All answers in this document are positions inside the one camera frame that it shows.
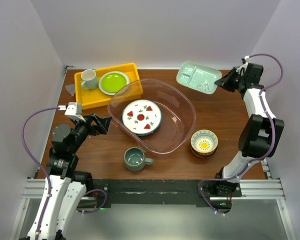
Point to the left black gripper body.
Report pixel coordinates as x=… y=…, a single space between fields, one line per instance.
x=84 y=128

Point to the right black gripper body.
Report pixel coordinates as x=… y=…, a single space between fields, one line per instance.
x=239 y=79

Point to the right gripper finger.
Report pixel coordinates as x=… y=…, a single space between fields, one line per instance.
x=229 y=87
x=228 y=79

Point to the light blue rectangular dish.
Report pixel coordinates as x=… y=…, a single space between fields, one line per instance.
x=198 y=77

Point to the watermelon pattern plate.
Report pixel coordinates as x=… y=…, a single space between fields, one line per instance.
x=142 y=109
x=141 y=127

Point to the yellow blue patterned bowl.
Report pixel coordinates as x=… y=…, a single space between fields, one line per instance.
x=204 y=142

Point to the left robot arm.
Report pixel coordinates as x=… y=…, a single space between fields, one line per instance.
x=64 y=185

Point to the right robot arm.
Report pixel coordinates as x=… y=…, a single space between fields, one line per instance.
x=261 y=134

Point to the clear plastic bin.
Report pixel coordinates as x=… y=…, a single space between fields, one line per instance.
x=178 y=114

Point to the yellow plastic tray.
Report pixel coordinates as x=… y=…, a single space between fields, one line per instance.
x=96 y=98

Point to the grey rimmed plate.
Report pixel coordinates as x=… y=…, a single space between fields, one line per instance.
x=108 y=93

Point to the lime green plate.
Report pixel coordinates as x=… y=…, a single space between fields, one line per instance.
x=113 y=82

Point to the light blue white mug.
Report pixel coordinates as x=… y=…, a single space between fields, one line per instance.
x=89 y=80

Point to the teal ceramic mug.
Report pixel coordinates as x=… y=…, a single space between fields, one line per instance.
x=135 y=159

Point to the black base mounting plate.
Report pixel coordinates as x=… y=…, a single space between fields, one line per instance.
x=166 y=192

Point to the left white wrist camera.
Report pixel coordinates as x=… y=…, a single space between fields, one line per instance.
x=73 y=111

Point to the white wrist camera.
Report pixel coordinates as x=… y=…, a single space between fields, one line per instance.
x=73 y=111
x=245 y=62

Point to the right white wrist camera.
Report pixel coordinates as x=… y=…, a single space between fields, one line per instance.
x=245 y=62

